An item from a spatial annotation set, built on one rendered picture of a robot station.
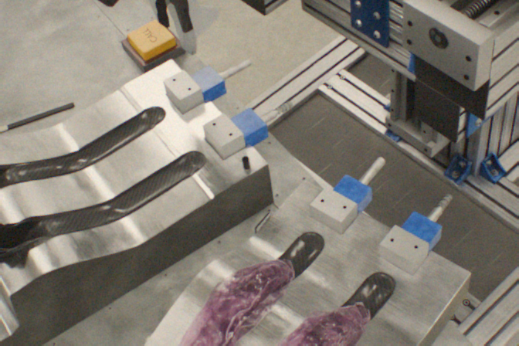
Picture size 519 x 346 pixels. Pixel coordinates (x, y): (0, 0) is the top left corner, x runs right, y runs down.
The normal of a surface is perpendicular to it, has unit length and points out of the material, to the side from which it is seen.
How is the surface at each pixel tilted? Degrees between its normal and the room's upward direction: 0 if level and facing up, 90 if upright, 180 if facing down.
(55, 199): 28
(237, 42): 0
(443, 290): 0
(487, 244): 0
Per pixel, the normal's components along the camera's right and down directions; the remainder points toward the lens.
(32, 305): 0.56, 0.60
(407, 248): -0.10, -0.63
